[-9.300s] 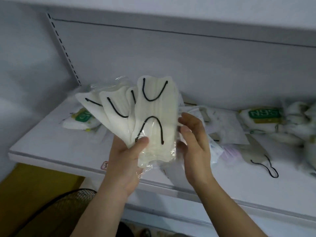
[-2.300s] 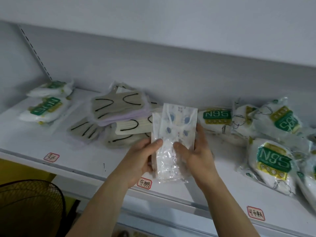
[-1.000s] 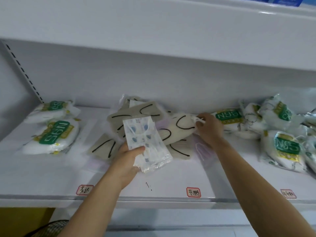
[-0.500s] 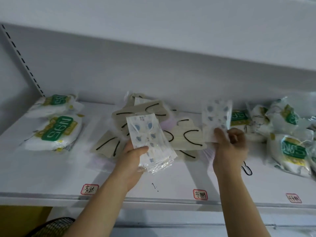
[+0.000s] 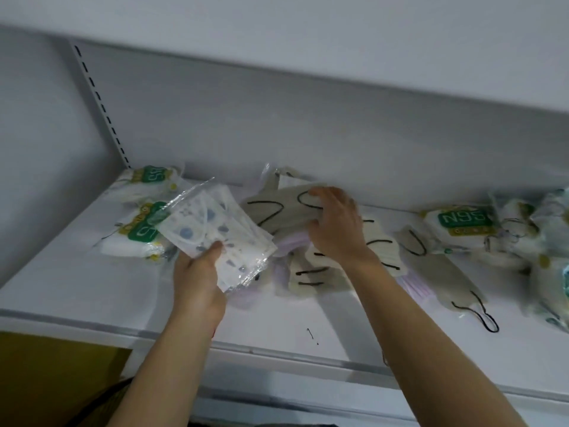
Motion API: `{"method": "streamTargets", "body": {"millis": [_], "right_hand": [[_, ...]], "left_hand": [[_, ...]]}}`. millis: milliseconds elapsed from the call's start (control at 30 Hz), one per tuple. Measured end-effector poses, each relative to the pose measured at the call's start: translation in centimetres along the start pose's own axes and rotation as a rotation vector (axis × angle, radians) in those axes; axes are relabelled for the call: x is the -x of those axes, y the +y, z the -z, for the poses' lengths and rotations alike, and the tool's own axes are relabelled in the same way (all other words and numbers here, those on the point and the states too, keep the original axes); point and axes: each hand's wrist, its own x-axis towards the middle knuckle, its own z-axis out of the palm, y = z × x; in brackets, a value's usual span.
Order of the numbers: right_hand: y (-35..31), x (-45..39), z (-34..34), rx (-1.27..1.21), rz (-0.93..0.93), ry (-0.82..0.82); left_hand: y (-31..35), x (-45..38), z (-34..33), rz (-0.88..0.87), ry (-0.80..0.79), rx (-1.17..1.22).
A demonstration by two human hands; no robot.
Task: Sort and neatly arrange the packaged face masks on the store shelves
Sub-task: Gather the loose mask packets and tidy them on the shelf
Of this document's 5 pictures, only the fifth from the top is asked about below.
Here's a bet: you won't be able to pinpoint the person's right hand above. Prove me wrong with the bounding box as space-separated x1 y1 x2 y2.
308 187 379 269

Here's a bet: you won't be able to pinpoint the person's left hand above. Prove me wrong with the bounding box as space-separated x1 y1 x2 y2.
172 241 228 326

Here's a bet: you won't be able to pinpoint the clear packet of printed masks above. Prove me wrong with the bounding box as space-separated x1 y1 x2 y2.
158 177 279 293

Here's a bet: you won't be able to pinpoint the beige mask packet black loops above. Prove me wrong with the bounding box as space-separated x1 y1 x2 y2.
241 165 330 236
288 218 403 299
395 224 500 334

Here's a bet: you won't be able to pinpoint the person's right forearm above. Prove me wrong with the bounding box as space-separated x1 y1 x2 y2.
350 253 530 427

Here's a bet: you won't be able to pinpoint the person's left forearm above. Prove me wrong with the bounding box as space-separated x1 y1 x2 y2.
103 306 223 427

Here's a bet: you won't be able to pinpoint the purple mask packet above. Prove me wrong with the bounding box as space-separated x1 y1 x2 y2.
396 266 438 308
229 230 314 307

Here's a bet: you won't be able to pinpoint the white mask packet green label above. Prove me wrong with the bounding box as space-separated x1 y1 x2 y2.
419 203 505 264
116 163 187 203
92 197 178 263

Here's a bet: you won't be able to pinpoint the white metal shelf board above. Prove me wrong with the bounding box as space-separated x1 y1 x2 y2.
0 166 569 403

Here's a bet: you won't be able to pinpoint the slotted white shelf upright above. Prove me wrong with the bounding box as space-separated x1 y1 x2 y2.
71 42 133 170

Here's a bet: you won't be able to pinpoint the printed white mask packet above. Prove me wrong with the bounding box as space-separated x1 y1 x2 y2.
529 186 569 247
524 242 569 332
488 196 542 274

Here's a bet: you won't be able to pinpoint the yellow cardboard box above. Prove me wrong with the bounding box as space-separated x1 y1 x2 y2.
0 330 134 427

